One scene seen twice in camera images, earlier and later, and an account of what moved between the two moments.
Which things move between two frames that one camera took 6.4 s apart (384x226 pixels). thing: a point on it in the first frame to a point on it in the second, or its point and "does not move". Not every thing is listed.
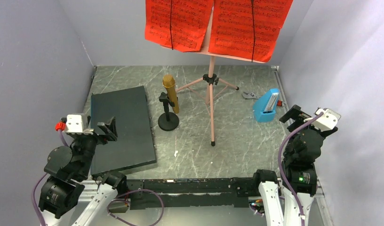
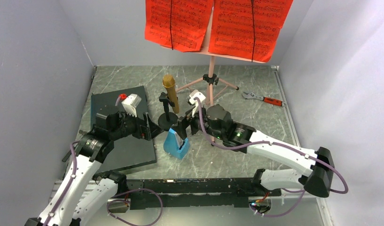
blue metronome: [264, 108] to [174, 145]
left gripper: [109, 129] to [142, 131]
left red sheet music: [181, 25] does not move
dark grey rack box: [133, 148] does not move
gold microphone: [168, 81] does not move
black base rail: [146, 193] does not move
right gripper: [294, 112] to [180, 126]
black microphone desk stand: [167, 121] does not move
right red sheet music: [247, 28] does not move
